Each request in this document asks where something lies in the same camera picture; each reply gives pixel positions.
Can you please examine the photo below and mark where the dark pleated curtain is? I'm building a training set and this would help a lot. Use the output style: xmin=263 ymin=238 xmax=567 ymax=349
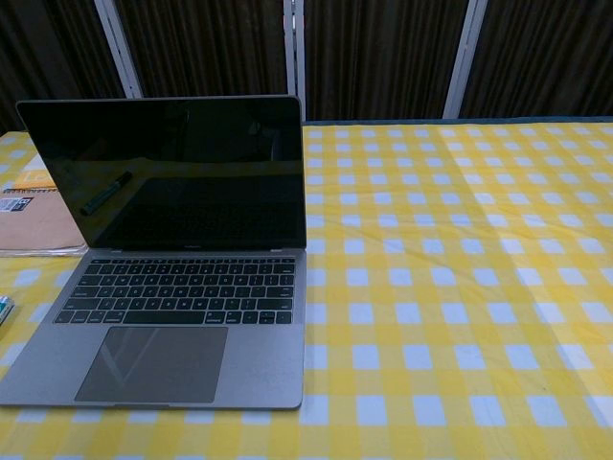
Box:
xmin=0 ymin=0 xmax=613 ymax=131

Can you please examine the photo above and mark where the grey open laptop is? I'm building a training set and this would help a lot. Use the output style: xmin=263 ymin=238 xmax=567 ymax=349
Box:
xmin=0 ymin=94 xmax=307 ymax=411

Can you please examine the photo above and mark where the small green white box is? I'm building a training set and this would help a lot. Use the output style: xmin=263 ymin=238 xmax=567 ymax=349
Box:
xmin=0 ymin=294 xmax=18 ymax=328

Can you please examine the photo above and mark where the brown cardboard notebook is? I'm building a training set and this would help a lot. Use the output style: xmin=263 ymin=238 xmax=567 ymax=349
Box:
xmin=0 ymin=171 xmax=89 ymax=259

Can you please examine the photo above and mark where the yellow white checkered tablecloth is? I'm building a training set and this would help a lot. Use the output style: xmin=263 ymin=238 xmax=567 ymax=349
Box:
xmin=0 ymin=119 xmax=613 ymax=460

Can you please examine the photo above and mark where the white metal frame post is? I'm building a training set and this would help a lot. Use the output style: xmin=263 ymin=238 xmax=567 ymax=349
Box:
xmin=93 ymin=0 xmax=143 ymax=99
xmin=443 ymin=0 xmax=487 ymax=120
xmin=282 ymin=0 xmax=307 ymax=121

